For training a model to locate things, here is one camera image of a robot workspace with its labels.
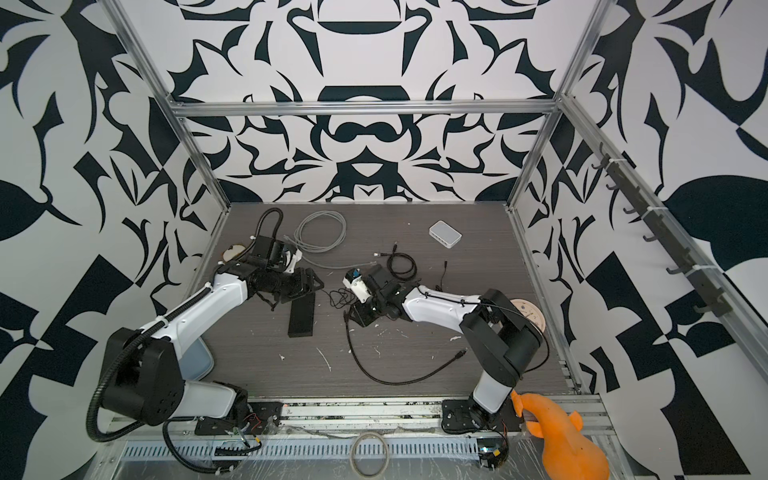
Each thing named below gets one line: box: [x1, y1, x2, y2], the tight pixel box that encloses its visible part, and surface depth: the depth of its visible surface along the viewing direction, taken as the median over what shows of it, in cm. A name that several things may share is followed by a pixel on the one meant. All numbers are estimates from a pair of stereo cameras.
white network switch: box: [429, 220, 463, 249], surface depth 111 cm
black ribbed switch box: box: [288, 292, 316, 338], surface depth 91 cm
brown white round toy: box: [222, 243, 247, 262], surface depth 104 cm
